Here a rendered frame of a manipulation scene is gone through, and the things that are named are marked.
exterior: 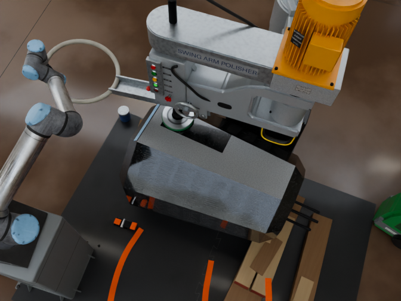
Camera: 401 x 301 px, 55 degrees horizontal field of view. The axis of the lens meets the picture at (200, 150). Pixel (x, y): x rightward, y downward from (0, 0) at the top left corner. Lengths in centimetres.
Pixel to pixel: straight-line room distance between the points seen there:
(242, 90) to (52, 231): 137
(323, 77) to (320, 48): 26
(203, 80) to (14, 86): 249
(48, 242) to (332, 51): 183
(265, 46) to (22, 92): 279
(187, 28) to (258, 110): 62
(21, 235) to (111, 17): 294
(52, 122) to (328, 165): 250
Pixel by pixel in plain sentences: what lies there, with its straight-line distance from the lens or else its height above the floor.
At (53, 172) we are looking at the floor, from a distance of 360.
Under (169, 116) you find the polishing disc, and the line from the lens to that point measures 262.
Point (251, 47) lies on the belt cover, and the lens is 188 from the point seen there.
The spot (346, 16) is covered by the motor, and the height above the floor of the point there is 210.
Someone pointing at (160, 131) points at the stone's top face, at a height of 87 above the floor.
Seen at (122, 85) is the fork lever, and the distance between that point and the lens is 264.
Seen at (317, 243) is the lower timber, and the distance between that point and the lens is 326.
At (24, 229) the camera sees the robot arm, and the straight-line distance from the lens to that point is 216.
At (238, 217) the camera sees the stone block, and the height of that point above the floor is 71.
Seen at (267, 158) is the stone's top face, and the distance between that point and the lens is 255.
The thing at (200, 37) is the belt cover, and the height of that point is 174.
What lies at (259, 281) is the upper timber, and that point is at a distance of 297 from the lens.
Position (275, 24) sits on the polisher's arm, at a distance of 251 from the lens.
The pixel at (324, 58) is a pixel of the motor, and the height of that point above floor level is 195.
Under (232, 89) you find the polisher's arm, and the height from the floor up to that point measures 147.
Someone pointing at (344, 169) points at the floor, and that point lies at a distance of 368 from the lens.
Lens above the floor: 312
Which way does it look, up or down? 63 degrees down
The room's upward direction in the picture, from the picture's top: 3 degrees clockwise
